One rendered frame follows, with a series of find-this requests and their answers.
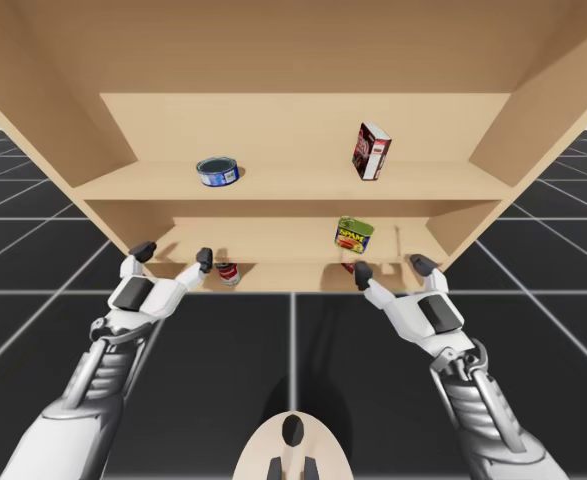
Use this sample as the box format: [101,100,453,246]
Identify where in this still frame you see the tan robot part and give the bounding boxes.
[232,410,355,480]

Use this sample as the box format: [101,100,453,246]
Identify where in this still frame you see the green and blue rectangular can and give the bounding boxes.
[334,215,376,255]

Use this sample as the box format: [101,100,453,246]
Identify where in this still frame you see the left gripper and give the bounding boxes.
[107,240,215,324]

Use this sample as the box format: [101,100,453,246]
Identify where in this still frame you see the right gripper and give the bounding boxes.
[353,253,475,358]

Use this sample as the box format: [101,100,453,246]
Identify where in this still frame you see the pale wooden shelf unit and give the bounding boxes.
[0,0,587,294]

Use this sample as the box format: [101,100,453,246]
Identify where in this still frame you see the red and white can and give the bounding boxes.
[215,261,242,288]

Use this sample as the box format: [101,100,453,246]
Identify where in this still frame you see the blue flat can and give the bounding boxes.
[195,156,240,189]

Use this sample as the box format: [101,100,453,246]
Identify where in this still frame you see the red and white carton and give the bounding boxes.
[351,121,393,182]

